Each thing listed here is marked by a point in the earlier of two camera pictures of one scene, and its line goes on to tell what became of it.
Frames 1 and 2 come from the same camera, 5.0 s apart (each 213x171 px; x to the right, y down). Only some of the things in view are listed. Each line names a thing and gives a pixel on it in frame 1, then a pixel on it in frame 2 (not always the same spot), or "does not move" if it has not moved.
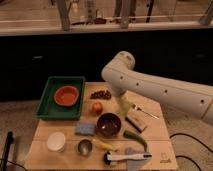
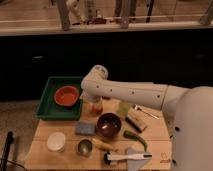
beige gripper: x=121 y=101 → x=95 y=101
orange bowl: x=66 y=95 does not move
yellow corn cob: x=102 y=145 does not move
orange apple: x=97 y=108 does not move
